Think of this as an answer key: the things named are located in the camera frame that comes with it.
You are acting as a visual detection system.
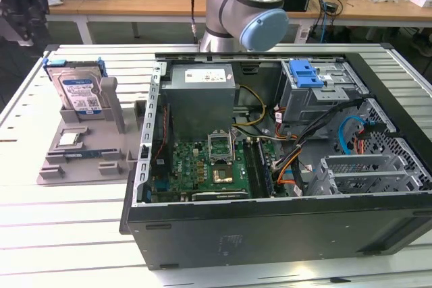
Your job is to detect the hard disk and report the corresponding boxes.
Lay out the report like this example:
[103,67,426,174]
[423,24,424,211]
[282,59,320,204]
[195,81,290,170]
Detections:
[43,57,109,116]

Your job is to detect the grey metal disk bay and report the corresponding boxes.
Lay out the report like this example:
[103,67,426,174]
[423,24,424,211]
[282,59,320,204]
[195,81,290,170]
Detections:
[305,153,423,196]

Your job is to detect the wooden desk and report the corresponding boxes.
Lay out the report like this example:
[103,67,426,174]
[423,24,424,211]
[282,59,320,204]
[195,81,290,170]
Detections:
[0,0,432,46]

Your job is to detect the silver CPU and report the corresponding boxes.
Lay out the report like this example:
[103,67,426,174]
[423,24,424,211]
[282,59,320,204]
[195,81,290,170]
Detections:
[57,132,81,147]

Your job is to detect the grey parts rack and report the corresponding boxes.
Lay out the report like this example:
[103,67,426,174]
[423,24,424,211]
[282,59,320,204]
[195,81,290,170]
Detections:
[36,77,149,186]

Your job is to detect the black case fan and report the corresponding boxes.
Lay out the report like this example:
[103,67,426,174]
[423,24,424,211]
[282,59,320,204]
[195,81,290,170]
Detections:
[151,104,175,171]

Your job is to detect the grey power supply unit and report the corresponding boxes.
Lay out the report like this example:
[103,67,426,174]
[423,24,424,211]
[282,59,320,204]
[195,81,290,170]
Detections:
[161,63,236,134]

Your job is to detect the green motherboard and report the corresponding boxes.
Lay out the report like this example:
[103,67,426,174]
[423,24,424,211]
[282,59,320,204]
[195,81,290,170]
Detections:
[150,138,294,203]

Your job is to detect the metal socket cover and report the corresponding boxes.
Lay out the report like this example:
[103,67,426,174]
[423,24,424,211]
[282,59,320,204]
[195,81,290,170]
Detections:
[207,131,234,165]

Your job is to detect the CPU socket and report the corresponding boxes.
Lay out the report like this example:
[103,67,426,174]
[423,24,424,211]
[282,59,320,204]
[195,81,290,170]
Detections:
[211,163,234,185]

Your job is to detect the black graphics card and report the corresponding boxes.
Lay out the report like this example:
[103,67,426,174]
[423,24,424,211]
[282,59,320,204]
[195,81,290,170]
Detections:
[191,190,250,202]

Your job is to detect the black RAM slot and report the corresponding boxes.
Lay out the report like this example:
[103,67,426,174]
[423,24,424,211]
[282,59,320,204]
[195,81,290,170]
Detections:
[242,141,252,200]
[250,140,260,199]

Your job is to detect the blue plastic drive latch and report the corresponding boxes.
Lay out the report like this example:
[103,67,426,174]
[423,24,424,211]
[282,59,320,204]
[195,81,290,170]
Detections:
[289,60,323,90]

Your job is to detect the installed RAM stick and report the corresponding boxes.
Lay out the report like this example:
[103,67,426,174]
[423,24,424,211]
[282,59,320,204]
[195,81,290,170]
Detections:
[258,139,273,198]

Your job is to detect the grey metal drive cage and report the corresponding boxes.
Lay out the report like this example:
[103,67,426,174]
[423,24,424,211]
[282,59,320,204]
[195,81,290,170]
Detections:
[279,60,371,134]

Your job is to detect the black open PC case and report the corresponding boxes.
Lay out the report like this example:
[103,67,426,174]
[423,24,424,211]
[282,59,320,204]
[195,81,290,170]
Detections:
[119,42,432,271]

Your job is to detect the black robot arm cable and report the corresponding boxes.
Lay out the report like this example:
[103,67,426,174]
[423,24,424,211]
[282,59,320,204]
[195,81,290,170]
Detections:
[190,0,200,45]

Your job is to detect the red black twisted wire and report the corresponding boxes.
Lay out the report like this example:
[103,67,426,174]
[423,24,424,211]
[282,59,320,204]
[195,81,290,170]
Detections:
[153,105,169,163]

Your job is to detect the yellow wire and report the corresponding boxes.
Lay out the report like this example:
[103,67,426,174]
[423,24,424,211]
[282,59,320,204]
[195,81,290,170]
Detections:
[232,84,267,134]

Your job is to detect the red wires with white label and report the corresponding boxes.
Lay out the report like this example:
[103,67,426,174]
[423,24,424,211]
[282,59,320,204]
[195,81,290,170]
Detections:
[273,107,291,140]

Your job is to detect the thin blue hanging cable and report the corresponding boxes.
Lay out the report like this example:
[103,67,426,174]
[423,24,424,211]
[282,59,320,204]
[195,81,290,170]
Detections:
[320,0,331,45]

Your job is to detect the orange wires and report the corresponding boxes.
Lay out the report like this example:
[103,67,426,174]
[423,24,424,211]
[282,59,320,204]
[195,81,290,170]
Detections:
[275,163,304,188]

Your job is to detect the black cable bundle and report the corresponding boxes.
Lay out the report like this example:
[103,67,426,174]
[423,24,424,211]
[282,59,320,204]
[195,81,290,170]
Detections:
[269,97,372,174]

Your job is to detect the blue data cable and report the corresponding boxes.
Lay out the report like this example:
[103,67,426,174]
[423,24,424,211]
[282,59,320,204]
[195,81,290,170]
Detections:
[337,115,367,157]

